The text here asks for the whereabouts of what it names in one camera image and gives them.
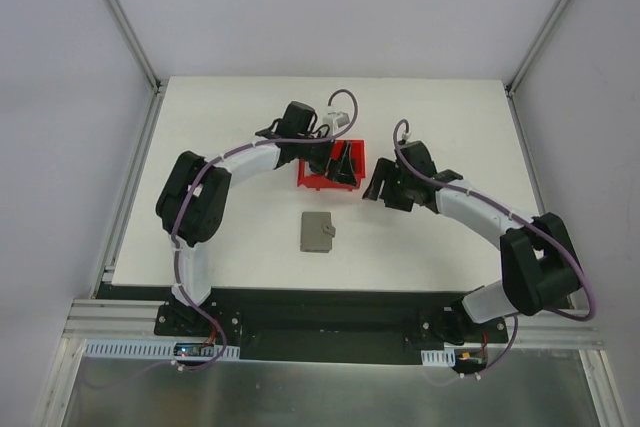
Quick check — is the purple cable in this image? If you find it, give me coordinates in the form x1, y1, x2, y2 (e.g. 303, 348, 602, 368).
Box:
393, 119, 599, 381
167, 89, 362, 373

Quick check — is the aluminium frame post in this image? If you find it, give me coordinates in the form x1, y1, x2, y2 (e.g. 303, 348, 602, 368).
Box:
503, 0, 609, 98
74, 0, 169, 96

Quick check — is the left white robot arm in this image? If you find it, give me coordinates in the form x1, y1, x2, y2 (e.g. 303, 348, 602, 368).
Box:
155, 101, 358, 336

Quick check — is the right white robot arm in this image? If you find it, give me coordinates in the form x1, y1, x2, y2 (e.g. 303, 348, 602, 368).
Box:
363, 141, 582, 342

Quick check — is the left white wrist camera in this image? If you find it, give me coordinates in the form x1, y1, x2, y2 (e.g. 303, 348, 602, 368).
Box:
320, 111, 350, 137

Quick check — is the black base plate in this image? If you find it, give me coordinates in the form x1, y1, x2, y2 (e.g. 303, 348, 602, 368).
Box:
154, 288, 508, 365

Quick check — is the right aluminium frame post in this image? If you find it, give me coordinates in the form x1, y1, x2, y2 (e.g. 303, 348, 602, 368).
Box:
503, 0, 609, 98

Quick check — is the left white cable duct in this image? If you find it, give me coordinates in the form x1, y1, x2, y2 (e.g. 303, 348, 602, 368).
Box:
85, 339, 240, 363

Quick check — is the right white cable duct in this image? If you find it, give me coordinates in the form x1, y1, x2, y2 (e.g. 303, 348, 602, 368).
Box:
420, 347, 456, 368

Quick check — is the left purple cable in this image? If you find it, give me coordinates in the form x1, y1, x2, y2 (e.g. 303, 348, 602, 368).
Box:
167, 89, 362, 373

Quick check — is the grey leather card holder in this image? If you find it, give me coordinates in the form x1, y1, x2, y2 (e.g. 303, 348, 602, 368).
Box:
300, 211, 336, 253

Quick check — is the left aluminium frame post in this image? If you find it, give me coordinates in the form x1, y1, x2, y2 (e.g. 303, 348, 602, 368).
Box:
74, 0, 169, 96

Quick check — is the aluminium front rail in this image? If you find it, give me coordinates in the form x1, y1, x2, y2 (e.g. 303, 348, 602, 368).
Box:
62, 299, 604, 350

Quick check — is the red plastic bin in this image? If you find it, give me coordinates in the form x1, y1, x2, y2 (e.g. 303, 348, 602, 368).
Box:
297, 139, 366, 191

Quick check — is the white cable duct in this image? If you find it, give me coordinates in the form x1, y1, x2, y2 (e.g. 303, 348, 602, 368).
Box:
85, 339, 240, 363
420, 347, 456, 368

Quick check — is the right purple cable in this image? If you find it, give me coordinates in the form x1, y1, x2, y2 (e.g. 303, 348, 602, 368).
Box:
393, 119, 599, 381

